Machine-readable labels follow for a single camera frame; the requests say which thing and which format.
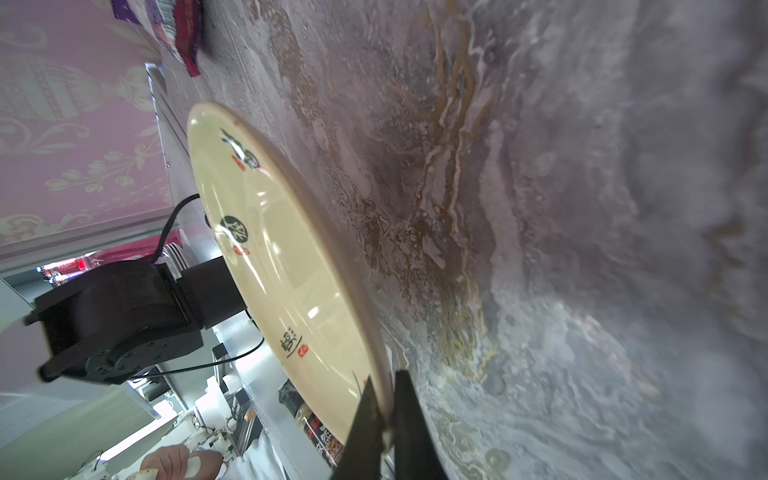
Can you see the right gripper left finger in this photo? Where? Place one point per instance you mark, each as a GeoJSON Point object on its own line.
{"type": "Point", "coordinates": [362, 455]}

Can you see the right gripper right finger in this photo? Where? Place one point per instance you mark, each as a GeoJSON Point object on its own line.
{"type": "Point", "coordinates": [414, 452]}

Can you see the yellow floral plate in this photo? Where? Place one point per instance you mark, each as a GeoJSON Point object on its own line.
{"type": "Point", "coordinates": [288, 261]}

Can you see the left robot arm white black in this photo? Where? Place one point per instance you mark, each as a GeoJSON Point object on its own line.
{"type": "Point", "coordinates": [113, 322]}

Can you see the person hand in background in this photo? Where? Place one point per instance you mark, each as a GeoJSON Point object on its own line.
{"type": "Point", "coordinates": [177, 462]}

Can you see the dark spice grinder bottle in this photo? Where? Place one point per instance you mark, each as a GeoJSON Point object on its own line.
{"type": "Point", "coordinates": [324, 442]}

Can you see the purple snack packet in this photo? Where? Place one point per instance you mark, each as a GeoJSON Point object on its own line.
{"type": "Point", "coordinates": [174, 24]}

